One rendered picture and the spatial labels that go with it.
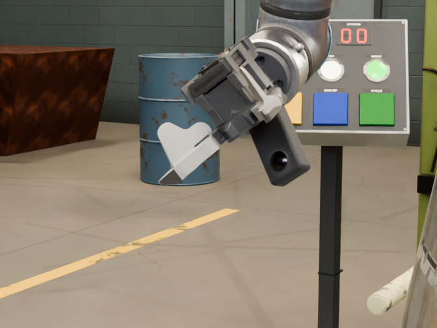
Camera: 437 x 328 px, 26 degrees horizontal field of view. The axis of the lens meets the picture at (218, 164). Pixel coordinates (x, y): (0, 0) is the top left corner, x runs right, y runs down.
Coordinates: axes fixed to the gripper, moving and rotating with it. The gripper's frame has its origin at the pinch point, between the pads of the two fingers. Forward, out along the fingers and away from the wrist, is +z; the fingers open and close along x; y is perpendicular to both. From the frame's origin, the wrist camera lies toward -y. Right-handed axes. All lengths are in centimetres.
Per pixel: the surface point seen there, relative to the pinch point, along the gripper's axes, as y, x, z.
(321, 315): -60, -68, -104
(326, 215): -40, -53, -110
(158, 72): 9, -284, -472
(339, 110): -21, -33, -106
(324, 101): -17, -35, -107
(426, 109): -37, -28, -137
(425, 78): -31, -24, -139
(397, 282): -57, -41, -94
